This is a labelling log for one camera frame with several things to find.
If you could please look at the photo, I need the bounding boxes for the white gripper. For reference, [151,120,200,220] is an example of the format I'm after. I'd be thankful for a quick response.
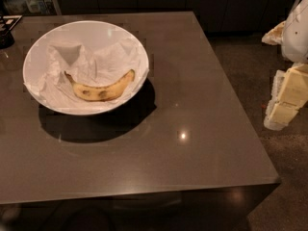
[262,0,308,131]

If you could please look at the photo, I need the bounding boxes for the yellow spotted banana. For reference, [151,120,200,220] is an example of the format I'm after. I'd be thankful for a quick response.
[64,69,135,102]

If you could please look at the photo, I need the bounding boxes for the white bowl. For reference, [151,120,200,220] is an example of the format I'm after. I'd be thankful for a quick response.
[22,19,150,116]

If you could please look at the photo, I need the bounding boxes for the white paper napkin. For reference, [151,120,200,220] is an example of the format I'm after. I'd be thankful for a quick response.
[23,38,149,116]

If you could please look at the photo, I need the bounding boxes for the shelf with bottles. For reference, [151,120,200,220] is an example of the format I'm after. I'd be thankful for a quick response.
[0,0,61,16]

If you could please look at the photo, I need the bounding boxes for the black object at table corner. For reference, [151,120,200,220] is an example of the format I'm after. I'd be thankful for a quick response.
[0,14,22,49]

